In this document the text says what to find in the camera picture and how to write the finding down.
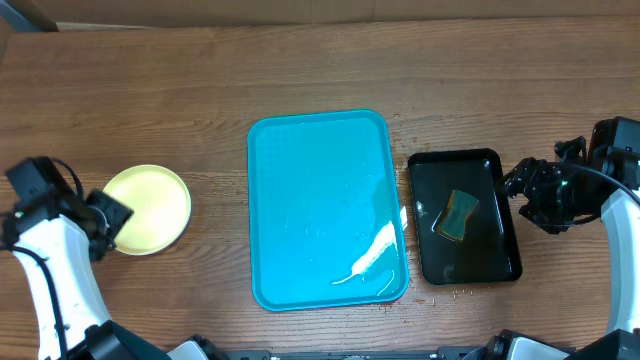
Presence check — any yellow-green plate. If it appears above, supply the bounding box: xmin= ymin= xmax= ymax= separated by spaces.
xmin=104 ymin=164 xmax=192 ymax=256

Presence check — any green yellow sponge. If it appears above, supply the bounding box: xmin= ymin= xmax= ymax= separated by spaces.
xmin=435 ymin=190 xmax=479 ymax=242

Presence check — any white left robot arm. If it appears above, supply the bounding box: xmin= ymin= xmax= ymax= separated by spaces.
xmin=1 ymin=157 xmax=168 ymax=360

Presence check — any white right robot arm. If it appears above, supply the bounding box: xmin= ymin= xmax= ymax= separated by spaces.
xmin=482 ymin=116 xmax=639 ymax=359

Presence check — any black water tray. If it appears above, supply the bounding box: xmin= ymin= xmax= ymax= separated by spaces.
xmin=407 ymin=148 xmax=523 ymax=285

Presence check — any teal plastic tray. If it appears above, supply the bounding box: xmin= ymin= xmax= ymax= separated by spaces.
xmin=247 ymin=109 xmax=409 ymax=312

